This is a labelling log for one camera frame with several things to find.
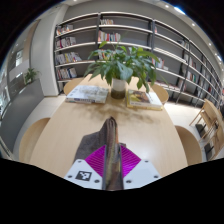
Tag yellow cover book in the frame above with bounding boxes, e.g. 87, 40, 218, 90
126, 89, 164, 111

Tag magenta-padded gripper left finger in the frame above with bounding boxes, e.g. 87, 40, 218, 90
63, 144, 107, 190

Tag white magazine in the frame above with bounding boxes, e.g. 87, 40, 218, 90
65, 84, 110, 105

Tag grey bookshelf unit with books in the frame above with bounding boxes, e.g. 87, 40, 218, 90
53, 11, 224, 105

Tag small green potted plant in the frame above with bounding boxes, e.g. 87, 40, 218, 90
23, 67, 40, 85

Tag slatted wooden chair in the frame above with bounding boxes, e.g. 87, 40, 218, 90
203, 119, 224, 161
189, 98, 219, 136

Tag grey partition counter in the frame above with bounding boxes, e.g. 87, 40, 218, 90
0, 78, 45, 155

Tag green potted plant white pot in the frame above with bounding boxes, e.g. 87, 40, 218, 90
83, 41, 162, 100

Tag ceiling lights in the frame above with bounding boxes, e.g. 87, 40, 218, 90
163, 2, 223, 63

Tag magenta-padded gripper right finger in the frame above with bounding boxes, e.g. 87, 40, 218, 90
118, 144, 163, 190

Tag zigzag striped brown towel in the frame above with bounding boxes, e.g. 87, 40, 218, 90
73, 116, 128, 192

